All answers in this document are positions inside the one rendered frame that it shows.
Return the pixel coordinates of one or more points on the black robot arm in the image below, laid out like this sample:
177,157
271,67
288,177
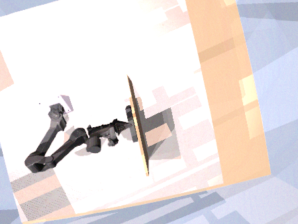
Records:
38,162

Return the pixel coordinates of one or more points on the black picture frame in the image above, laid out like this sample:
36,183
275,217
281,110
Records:
131,121

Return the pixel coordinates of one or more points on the tan flat board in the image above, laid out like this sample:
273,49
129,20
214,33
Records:
137,123

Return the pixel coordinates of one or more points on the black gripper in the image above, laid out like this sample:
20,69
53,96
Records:
114,127

